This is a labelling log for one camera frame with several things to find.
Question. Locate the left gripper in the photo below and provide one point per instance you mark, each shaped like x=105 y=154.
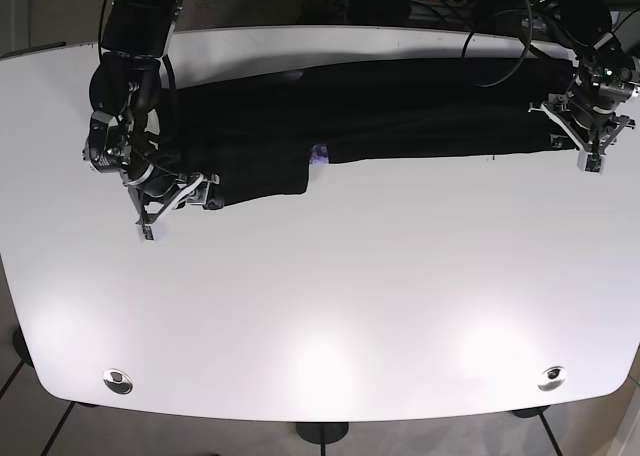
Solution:
x=586 y=111

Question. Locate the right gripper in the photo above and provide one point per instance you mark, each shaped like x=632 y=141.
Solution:
x=153 y=187

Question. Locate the black printed T-shirt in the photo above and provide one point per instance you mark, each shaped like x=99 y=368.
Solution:
x=258 y=133

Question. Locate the chrome table grommet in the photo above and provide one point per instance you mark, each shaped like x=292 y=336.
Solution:
x=552 y=378
x=117 y=381

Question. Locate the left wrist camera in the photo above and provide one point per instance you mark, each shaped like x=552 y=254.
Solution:
x=590 y=162

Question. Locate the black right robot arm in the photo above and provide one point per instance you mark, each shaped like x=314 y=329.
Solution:
x=134 y=99

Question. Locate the left chrome table grommet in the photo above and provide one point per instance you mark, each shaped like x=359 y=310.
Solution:
x=117 y=381

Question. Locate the black table base foot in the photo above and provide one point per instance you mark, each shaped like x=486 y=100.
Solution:
x=319 y=433

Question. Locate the right chrome table grommet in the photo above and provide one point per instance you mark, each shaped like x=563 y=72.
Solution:
x=552 y=378

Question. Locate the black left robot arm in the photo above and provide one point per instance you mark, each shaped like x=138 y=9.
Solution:
x=585 y=27

